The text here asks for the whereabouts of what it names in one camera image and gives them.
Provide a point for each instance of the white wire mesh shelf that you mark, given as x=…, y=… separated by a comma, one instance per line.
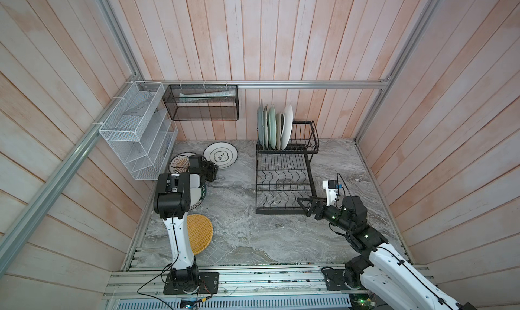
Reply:
x=139, y=132

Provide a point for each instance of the black wire dish rack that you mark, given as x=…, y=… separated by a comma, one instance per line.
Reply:
x=284, y=176

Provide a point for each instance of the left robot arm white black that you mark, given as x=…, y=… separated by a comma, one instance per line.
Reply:
x=172, y=202

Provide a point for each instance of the cream floral plate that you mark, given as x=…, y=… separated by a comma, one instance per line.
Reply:
x=265, y=128

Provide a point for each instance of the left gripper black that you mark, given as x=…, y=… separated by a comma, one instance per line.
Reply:
x=214, y=168

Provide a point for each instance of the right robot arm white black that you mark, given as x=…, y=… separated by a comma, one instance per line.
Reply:
x=379, y=267

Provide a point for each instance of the black round plate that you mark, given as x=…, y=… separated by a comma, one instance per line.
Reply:
x=279, y=129

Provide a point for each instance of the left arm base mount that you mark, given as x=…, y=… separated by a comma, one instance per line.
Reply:
x=190, y=281

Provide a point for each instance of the light green flower plate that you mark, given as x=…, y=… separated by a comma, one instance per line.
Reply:
x=272, y=127

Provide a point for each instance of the aluminium front rail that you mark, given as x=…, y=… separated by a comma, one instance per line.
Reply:
x=252, y=280

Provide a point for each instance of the yellow woven round mat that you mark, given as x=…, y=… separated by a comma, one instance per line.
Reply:
x=200, y=231

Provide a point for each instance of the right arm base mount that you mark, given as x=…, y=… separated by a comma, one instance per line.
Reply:
x=348, y=278

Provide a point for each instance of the white plate black outline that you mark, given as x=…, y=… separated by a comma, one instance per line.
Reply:
x=222, y=154

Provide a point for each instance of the horizontal aluminium wall rail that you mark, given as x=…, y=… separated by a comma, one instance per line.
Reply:
x=281, y=84

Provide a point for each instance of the orange sunburst plate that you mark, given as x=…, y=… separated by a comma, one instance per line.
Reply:
x=287, y=117
x=180, y=163

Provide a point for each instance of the black mesh wall basket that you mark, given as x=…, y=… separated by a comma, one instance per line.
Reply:
x=202, y=102

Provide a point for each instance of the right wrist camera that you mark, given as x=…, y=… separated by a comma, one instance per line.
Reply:
x=331, y=188

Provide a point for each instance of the large teal green plate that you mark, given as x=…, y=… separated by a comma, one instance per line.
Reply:
x=260, y=126

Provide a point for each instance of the dark green rim plate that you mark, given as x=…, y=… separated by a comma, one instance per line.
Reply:
x=198, y=191

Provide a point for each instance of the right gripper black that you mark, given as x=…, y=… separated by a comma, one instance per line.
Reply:
x=321, y=208

